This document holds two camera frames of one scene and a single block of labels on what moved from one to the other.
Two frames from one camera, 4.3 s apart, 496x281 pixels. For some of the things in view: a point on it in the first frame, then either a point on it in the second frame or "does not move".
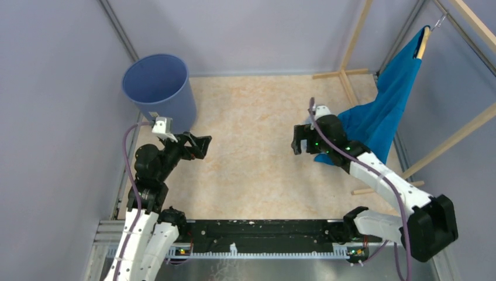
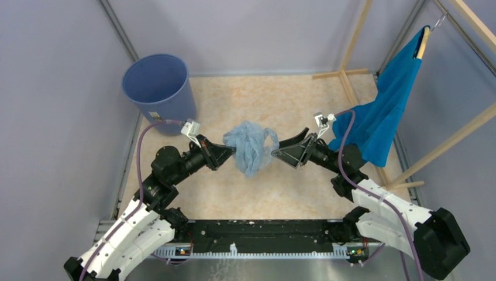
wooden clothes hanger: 425,39 does not move
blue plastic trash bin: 160,85 does not move
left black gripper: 199,144 to 210,151
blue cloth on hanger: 371,123 does not move
